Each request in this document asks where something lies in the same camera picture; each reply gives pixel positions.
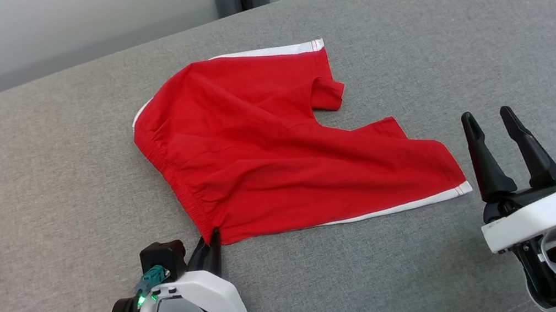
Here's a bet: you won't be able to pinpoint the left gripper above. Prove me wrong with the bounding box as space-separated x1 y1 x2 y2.
142 224 249 312

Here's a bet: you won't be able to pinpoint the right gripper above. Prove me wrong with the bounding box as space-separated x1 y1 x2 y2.
460 98 556 258

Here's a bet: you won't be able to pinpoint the teal left camera connector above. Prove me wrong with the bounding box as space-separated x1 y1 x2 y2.
131 263 173 299

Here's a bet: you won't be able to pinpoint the red shorts with white trim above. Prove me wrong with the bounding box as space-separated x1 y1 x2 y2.
122 18 476 257

